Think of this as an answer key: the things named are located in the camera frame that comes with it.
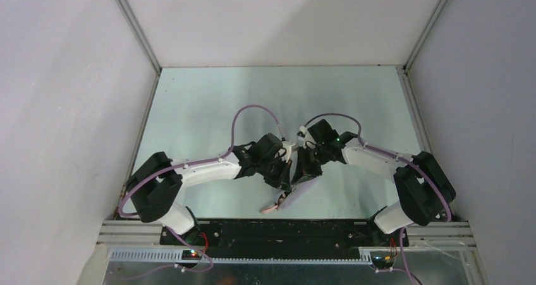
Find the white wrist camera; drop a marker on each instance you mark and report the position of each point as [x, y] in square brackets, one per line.
[287, 149]
[304, 135]

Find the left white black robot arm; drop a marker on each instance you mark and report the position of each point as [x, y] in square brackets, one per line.
[154, 187]

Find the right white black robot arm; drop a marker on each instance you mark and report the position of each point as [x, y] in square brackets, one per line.
[423, 189]

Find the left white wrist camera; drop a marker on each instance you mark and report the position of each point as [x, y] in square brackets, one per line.
[287, 149]

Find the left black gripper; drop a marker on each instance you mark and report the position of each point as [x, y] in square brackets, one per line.
[280, 179]

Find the pink black folding umbrella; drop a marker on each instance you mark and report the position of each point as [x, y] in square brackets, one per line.
[272, 207]

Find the grey umbrella case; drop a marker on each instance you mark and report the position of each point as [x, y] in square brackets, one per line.
[286, 199]

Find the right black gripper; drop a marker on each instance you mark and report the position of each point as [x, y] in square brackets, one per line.
[304, 173]

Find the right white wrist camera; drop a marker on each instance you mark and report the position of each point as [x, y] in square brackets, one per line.
[304, 135]

